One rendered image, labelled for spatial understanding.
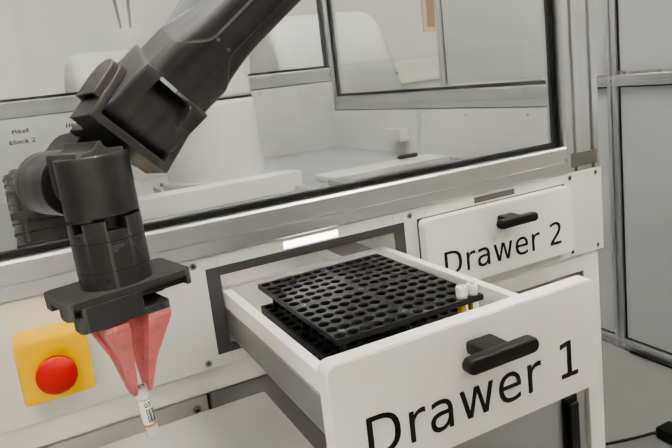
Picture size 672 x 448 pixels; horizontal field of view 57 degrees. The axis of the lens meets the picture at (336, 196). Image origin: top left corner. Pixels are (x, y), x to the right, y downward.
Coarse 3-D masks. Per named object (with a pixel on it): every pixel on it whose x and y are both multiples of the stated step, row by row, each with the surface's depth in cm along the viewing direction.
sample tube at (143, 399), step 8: (144, 384) 53; (144, 392) 52; (136, 400) 53; (144, 400) 53; (144, 408) 53; (152, 408) 53; (144, 416) 53; (152, 416) 53; (144, 424) 53; (152, 424) 53; (152, 432) 53
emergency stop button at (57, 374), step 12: (48, 360) 64; (60, 360) 64; (72, 360) 65; (36, 372) 64; (48, 372) 64; (60, 372) 64; (72, 372) 65; (48, 384) 64; (60, 384) 64; (72, 384) 65
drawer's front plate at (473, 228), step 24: (552, 192) 100; (456, 216) 92; (480, 216) 94; (552, 216) 101; (432, 240) 90; (456, 240) 92; (480, 240) 94; (504, 240) 96; (528, 240) 99; (456, 264) 93; (504, 264) 97; (528, 264) 100
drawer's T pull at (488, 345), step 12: (492, 336) 54; (528, 336) 53; (468, 348) 53; (480, 348) 52; (492, 348) 51; (504, 348) 51; (516, 348) 51; (528, 348) 52; (468, 360) 50; (480, 360) 50; (492, 360) 50; (504, 360) 51; (468, 372) 50; (480, 372) 50
